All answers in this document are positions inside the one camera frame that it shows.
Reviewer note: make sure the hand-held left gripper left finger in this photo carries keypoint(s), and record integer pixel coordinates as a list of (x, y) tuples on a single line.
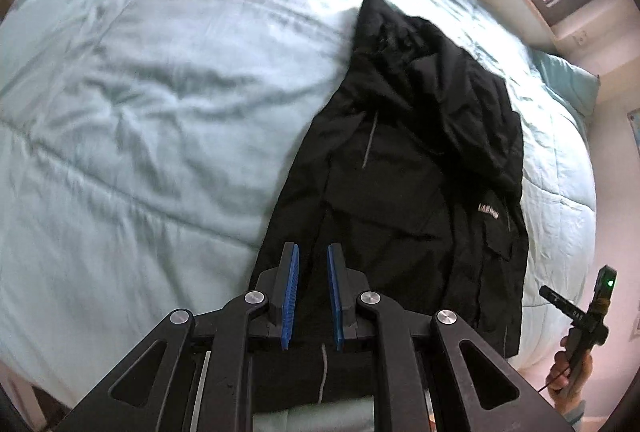
[(290, 297)]

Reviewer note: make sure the black hooded jacket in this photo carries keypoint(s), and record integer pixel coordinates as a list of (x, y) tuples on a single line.
[(415, 192)]

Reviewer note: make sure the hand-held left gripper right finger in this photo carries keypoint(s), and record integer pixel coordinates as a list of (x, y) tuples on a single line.
[(334, 297)]

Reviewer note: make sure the colourful wall map poster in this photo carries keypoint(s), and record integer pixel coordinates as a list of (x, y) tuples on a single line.
[(634, 123)]

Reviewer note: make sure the light blue quilt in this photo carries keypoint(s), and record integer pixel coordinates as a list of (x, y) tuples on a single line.
[(140, 102)]

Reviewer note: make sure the person's right hand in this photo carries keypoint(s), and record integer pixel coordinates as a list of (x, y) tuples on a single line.
[(562, 374)]

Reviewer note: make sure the white wall socket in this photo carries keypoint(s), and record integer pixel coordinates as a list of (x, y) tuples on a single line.
[(580, 38)]

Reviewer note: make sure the light blue pillow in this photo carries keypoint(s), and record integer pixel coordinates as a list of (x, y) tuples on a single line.
[(570, 80)]

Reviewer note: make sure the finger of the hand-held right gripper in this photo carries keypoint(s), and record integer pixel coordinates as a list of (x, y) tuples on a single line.
[(562, 302)]

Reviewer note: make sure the person's right forearm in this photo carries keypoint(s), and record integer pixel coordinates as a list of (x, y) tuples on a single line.
[(572, 412)]

